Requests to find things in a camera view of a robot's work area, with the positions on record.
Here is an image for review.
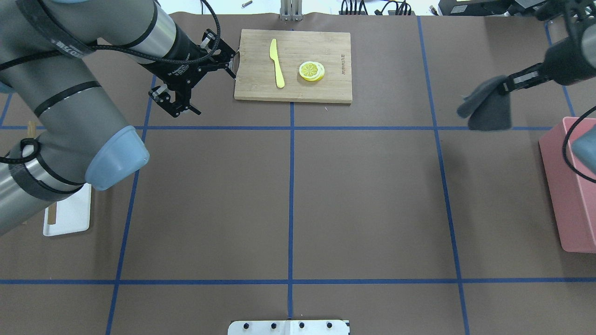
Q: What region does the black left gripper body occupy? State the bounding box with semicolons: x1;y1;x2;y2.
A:
154;28;234;90

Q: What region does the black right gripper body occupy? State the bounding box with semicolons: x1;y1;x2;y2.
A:
542;37;588;86

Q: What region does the dark grey cloth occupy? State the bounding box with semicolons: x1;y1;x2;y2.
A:
456;75;512;132

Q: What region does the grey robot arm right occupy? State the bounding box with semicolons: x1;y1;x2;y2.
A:
496;0;595;99

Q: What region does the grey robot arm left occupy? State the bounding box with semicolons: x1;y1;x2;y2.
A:
1;0;236;234

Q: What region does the yellow plastic knife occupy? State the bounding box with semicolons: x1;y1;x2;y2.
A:
269;38;285;89

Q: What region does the bamboo cutting board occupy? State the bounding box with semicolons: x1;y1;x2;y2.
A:
234;28;353;104

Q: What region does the black electronics box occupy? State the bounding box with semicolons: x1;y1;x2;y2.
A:
438;0;544;16

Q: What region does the lemon slice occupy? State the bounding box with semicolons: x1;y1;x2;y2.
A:
298;61;325;82

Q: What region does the pink plastic bin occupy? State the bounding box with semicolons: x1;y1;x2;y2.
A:
539;116;596;253

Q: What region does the wooden rack bar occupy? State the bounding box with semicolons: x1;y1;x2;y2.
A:
27;121;38;139

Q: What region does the white towel rack tray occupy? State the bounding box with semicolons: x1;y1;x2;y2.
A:
43;184;92;237

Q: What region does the grey camera stand post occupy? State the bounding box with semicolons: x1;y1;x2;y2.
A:
279;0;304;22

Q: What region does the black cables bundle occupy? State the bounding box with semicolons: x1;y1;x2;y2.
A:
339;0;413;16

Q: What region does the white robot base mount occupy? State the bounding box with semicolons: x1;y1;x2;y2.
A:
227;319;351;335

